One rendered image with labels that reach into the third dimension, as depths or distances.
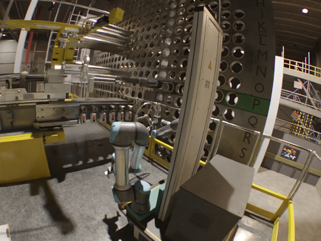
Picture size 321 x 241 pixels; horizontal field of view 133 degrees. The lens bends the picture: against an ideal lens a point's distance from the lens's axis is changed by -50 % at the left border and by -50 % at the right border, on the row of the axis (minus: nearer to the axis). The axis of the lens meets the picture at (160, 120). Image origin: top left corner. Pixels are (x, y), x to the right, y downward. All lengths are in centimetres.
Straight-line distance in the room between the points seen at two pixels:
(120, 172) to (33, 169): 151
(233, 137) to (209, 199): 198
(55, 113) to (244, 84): 300
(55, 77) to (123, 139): 165
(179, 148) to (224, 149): 196
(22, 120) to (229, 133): 331
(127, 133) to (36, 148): 145
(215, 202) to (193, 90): 54
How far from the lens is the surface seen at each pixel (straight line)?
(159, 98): 355
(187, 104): 70
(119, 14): 160
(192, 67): 71
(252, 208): 205
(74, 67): 193
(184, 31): 339
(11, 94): 232
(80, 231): 150
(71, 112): 223
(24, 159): 204
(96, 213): 160
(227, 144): 262
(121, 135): 74
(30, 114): 224
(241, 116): 249
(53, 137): 190
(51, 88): 210
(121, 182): 87
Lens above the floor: 128
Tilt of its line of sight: 13 degrees down
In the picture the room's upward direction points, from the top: 9 degrees clockwise
